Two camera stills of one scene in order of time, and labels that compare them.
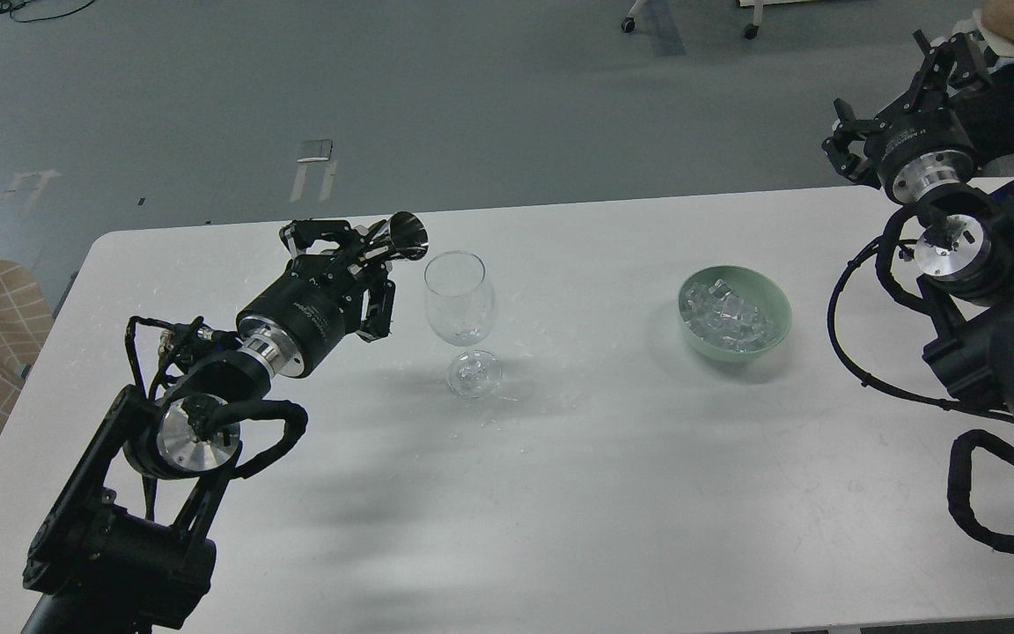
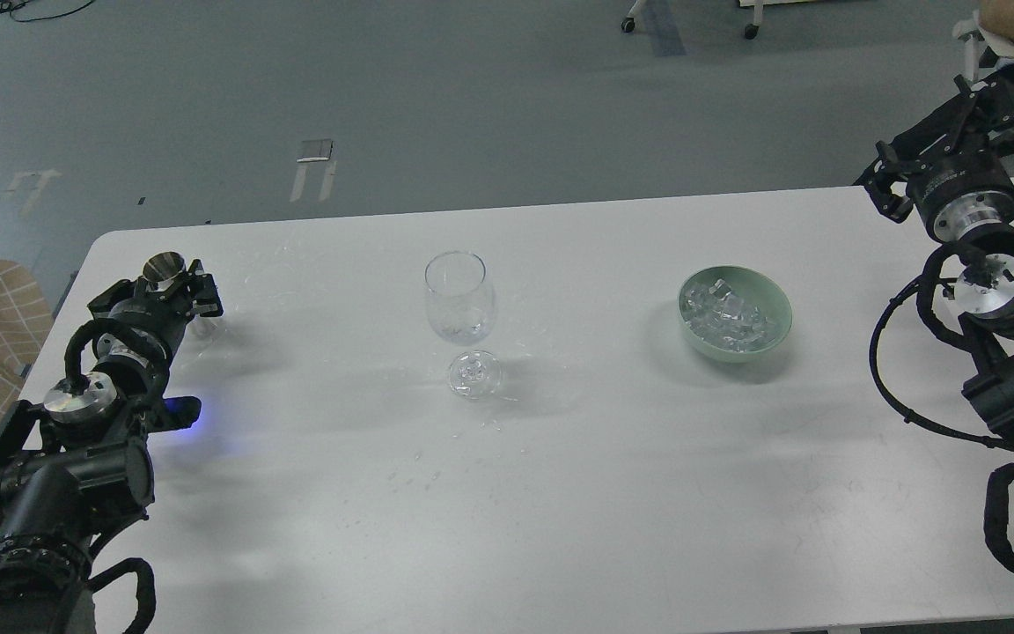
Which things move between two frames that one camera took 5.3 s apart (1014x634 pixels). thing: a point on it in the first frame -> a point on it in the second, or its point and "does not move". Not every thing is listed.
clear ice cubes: x=721 y=317 does not move
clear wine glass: x=460 y=301 does not move
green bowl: x=734 y=313 does not move
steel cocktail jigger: x=404 y=234 -> x=160 y=269
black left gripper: x=297 y=317 -> x=149 y=324
